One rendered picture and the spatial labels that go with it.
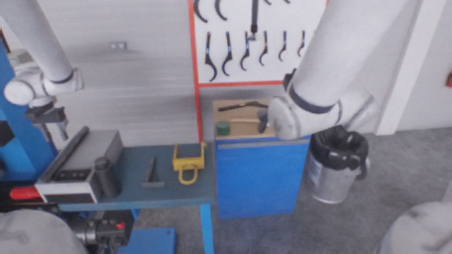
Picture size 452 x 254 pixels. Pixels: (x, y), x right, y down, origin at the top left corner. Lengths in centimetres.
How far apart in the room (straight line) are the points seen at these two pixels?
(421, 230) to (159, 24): 250
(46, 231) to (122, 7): 245
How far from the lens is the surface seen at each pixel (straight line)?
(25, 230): 34
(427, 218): 34
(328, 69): 36
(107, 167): 109
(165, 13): 256
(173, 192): 113
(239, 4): 251
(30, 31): 76
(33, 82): 100
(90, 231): 121
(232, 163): 180
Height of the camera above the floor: 190
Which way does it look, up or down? 30 degrees down
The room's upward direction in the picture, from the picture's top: 1 degrees counter-clockwise
